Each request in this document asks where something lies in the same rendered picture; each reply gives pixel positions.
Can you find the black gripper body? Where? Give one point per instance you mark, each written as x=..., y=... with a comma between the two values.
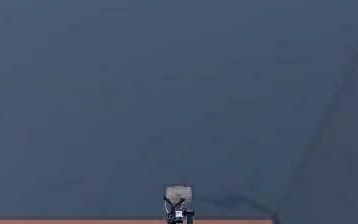
x=171, y=217

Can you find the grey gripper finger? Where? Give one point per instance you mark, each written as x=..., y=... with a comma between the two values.
x=180, y=203
x=169, y=203

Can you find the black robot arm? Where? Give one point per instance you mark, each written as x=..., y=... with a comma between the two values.
x=189, y=217

